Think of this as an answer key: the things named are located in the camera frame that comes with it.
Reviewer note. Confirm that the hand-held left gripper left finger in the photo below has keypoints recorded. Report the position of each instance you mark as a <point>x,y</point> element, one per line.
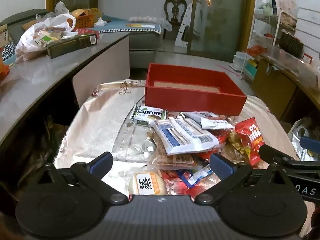
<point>101,163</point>

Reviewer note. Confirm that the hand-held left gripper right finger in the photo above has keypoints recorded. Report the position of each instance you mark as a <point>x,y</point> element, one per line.
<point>220,166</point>

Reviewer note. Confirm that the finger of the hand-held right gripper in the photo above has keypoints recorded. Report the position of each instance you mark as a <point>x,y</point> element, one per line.
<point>275,155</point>
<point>311,143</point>

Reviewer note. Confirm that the red gummy packet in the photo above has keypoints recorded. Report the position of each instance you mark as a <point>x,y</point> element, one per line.
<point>250,137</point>

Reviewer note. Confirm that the green white wafer packet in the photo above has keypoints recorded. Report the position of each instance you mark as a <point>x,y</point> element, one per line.
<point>147,115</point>

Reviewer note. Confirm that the red box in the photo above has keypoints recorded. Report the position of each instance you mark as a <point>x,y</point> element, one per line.
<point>190,100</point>

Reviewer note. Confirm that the clear packet of yellow snacks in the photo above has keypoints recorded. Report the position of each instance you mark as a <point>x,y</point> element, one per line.
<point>237,143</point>

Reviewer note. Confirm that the silver foil bag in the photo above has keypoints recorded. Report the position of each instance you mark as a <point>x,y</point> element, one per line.
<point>298,132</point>

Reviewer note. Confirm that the small white snack packet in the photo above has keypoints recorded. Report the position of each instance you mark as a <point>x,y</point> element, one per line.
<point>216,123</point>

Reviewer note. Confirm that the white blue striped snack packet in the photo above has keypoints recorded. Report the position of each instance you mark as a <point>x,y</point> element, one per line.
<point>182,136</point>

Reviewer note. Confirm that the brown cracker packet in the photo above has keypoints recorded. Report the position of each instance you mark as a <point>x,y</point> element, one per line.
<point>172,158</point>

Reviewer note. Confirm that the steamed bun packet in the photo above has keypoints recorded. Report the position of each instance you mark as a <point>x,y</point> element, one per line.
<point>147,183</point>

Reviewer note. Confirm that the wooden cabinet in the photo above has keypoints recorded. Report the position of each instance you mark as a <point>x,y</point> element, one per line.
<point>272,87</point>

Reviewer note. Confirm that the teal storage box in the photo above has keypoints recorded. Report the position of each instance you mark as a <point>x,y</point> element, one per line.
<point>250,70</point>

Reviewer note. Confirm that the pink fly swatter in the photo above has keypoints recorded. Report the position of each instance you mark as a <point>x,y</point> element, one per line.
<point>230,71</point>

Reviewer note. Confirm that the white plastic container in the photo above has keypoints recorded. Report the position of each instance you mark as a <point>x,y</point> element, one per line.
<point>238,60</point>

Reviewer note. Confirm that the dark woven basket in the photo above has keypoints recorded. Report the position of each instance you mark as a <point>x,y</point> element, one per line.
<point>291,43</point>

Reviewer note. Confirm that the red plastic bag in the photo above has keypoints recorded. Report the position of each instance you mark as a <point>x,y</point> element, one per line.
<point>256,50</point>

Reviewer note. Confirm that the dark green box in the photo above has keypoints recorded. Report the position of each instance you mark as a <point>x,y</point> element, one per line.
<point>70,45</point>

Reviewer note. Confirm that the blue blanket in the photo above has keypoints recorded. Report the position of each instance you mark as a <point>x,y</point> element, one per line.
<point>117,25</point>

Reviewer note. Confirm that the white perforated panel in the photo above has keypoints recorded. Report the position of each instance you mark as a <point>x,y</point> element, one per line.
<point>182,30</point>

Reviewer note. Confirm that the white crumpled bag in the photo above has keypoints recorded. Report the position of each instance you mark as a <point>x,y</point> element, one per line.
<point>101,21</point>

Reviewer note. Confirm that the orange basket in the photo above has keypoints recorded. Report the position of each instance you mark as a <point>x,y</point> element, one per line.
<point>83,21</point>

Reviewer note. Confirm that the sliding glass door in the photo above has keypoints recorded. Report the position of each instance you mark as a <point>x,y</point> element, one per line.
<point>220,20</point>

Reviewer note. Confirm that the white plastic bag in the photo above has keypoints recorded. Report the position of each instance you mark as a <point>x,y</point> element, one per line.
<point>35,33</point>

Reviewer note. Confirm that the clear bag of round items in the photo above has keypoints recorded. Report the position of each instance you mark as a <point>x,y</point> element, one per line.
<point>147,20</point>

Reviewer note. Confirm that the yellow round object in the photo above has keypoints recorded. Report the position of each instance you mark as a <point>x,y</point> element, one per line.
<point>85,12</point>

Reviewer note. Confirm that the clear plastic bag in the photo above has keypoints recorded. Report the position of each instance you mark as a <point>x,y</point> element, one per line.
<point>62,8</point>

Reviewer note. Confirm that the dark wooden chair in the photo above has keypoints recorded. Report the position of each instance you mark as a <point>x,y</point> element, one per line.
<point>175,10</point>

